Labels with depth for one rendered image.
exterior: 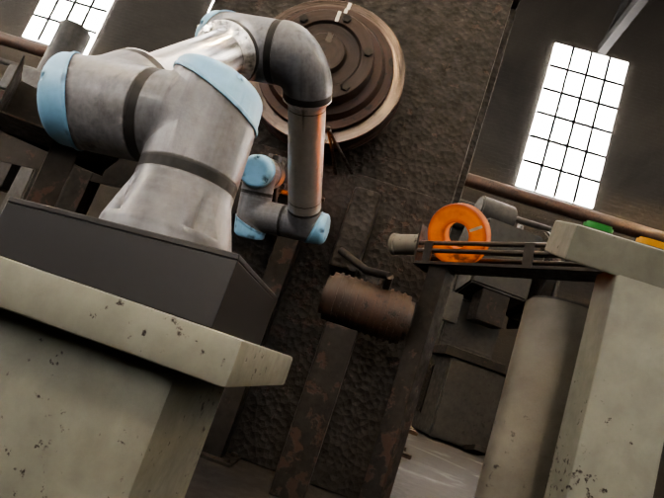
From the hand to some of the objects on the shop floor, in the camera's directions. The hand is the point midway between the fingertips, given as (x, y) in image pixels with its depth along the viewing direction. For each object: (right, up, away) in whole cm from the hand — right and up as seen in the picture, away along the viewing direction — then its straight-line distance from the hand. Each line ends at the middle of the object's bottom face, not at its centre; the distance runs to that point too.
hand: (285, 185), depth 158 cm
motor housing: (+7, -76, -32) cm, 83 cm away
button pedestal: (+39, -74, -94) cm, 125 cm away
